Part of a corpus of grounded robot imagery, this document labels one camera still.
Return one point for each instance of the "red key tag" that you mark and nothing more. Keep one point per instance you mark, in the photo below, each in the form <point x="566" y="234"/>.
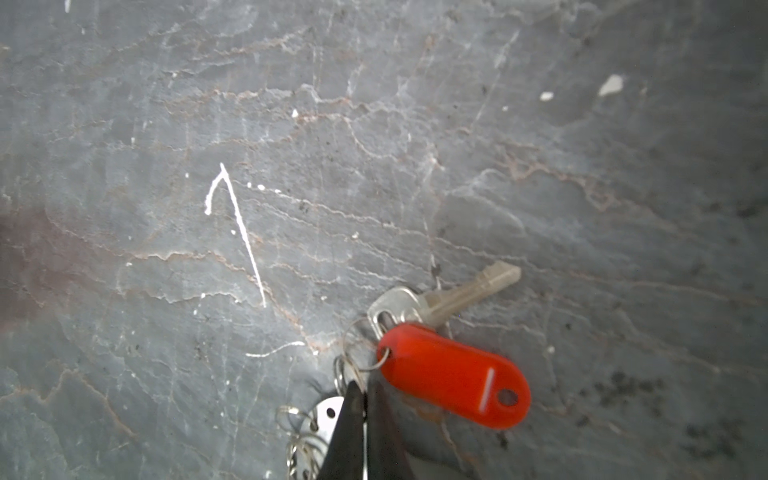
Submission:
<point x="483" y="387"/>

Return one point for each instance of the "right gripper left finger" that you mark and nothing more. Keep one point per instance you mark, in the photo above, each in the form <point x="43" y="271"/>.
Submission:
<point x="345" y="457"/>

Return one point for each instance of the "silver key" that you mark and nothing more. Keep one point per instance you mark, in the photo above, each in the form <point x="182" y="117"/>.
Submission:
<point x="434" y="308"/>

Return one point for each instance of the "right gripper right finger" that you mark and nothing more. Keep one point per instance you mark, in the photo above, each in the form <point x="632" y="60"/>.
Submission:
<point x="385" y="448"/>

